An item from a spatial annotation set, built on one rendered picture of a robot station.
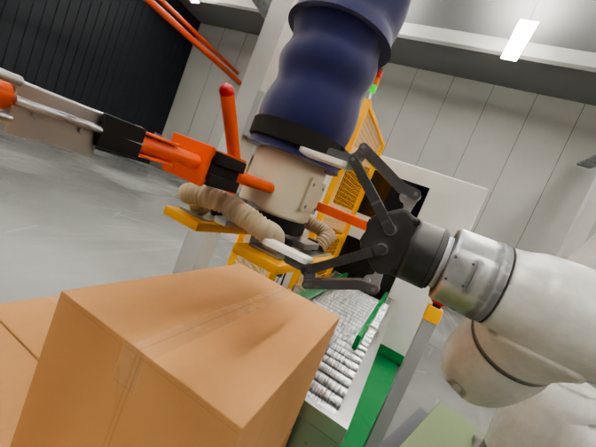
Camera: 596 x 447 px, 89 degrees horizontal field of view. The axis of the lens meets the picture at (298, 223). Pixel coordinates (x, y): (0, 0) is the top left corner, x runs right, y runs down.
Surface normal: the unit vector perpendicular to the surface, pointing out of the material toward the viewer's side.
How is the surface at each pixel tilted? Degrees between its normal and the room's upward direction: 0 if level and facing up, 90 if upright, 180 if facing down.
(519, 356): 145
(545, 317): 97
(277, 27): 90
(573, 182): 90
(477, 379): 131
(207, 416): 90
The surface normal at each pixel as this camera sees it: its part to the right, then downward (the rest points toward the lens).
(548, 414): -0.72, -0.32
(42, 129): 0.83, 0.37
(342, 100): 0.53, 0.01
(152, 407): -0.35, -0.04
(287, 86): -0.44, -0.34
